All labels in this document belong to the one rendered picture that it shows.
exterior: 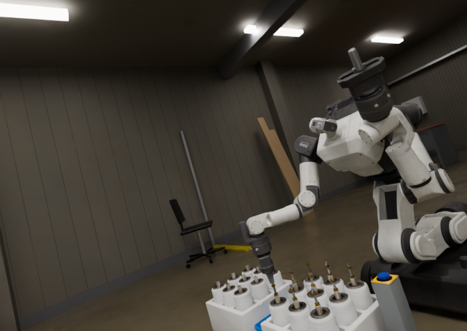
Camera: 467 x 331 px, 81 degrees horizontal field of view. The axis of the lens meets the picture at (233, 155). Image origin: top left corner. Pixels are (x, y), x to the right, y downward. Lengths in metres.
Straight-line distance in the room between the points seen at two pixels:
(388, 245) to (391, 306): 0.28
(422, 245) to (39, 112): 4.22
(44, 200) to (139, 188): 1.13
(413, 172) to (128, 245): 3.67
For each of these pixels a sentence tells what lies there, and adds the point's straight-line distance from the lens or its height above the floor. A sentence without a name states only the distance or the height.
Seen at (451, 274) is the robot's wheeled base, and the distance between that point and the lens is 1.49.
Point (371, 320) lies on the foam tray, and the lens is 1.32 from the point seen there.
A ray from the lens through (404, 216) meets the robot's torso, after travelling 1.42.
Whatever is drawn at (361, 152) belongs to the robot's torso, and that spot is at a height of 0.77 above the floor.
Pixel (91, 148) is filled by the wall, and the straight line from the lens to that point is 4.25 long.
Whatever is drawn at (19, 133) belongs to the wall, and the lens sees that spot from 4.34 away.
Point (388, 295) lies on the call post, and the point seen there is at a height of 0.27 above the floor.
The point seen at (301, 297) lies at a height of 0.23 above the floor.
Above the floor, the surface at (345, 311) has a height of 0.22.
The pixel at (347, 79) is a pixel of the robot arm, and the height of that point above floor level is 0.98.
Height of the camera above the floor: 0.78
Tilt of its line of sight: 7 degrees up
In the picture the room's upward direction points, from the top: 17 degrees counter-clockwise
